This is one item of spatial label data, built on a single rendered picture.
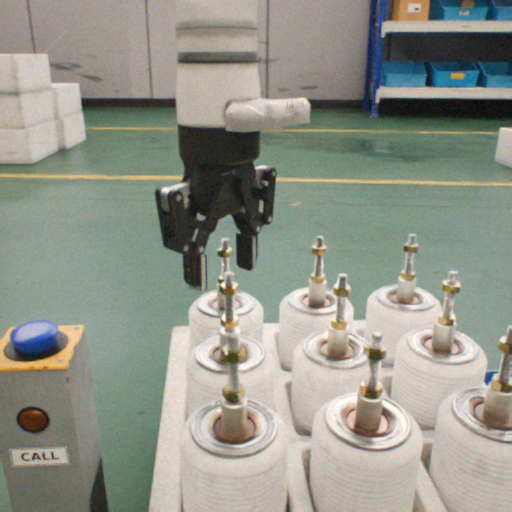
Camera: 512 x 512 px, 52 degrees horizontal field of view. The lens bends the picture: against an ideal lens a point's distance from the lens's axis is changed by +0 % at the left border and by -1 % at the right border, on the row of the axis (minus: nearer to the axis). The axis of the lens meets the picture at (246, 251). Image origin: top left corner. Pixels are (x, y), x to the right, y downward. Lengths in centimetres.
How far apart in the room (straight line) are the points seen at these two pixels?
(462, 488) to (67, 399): 35
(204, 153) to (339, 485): 30
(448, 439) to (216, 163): 32
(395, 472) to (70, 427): 28
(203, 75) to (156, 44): 528
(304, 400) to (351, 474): 13
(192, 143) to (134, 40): 533
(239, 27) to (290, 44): 512
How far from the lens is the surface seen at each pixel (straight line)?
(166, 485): 54
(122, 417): 91
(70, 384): 48
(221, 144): 45
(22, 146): 299
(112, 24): 585
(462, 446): 51
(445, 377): 59
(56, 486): 55
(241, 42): 46
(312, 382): 56
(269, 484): 47
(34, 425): 50
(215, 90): 45
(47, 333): 49
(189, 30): 46
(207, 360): 56
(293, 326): 66
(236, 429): 47
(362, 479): 47
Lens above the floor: 56
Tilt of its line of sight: 21 degrees down
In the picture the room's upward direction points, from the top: straight up
